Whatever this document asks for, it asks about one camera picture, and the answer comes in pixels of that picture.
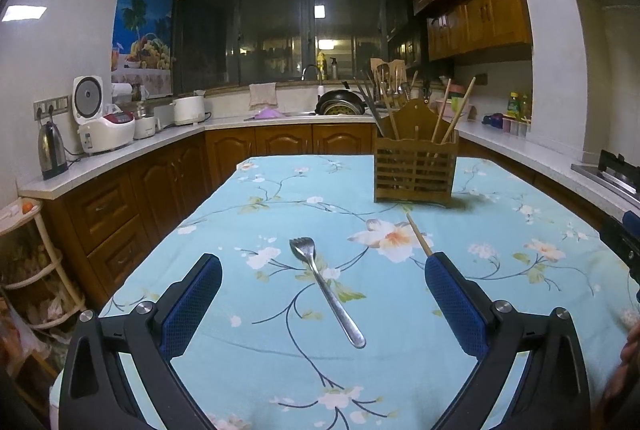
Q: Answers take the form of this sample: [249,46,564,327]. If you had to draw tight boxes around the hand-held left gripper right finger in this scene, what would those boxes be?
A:
[424,251,594,430]

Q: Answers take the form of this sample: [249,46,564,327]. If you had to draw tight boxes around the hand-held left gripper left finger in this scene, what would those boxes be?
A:
[59,253,223,430]

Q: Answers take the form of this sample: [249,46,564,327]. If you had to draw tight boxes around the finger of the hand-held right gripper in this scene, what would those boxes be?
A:
[600,209,640,283]

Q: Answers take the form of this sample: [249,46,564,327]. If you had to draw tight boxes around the light wooden chopstick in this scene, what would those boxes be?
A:
[444,77,477,144]
[406,213,434,257]
[383,94,400,142]
[431,78,452,144]

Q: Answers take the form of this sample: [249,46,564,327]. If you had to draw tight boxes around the metal fork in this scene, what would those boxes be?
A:
[289,237,367,350]

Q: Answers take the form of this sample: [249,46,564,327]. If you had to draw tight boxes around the wooden utensil holder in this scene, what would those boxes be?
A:
[372,99,460,206]

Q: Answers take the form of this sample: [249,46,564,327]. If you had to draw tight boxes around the person's right hand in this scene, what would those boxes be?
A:
[602,307,640,416]

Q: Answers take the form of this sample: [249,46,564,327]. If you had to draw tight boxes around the steel gas stove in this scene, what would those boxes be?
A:
[571,149,640,211]

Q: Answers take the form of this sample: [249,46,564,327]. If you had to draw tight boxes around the wooden lower cabinets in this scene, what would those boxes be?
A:
[42,123,631,311]

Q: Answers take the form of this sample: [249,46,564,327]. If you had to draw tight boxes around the blue floral tablecloth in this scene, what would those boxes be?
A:
[50,154,640,430]

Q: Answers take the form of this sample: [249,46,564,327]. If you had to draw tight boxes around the white corner shelf rack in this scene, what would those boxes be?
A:
[0,199,86,341]

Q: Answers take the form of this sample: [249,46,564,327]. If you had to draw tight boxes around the white electric pot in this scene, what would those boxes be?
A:
[172,94,207,127]

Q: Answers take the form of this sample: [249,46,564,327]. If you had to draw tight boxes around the white rice cooker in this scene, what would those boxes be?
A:
[72,75,136,156]

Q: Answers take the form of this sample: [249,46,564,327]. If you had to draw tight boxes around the steel electric kettle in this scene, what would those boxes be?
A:
[37,120,70,181]

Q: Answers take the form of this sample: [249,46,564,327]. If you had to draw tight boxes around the beige dish towel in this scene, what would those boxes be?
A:
[248,83,277,111]

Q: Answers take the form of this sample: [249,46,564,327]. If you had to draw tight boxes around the black wok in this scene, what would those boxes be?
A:
[316,90,368,116]

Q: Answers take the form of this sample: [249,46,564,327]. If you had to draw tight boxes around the countertop utensil rack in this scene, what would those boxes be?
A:
[370,58,418,106]

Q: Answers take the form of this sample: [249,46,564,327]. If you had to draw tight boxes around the metal faucet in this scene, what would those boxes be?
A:
[301,64,325,98]

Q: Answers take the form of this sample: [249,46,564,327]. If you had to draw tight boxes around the dark kitchen window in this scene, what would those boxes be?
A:
[172,0,416,88]

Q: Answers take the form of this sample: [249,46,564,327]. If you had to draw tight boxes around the wall power outlet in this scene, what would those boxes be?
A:
[32,94,71,120]

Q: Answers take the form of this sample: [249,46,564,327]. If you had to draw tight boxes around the tropical fruit wall poster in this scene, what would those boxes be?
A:
[111,0,176,98]

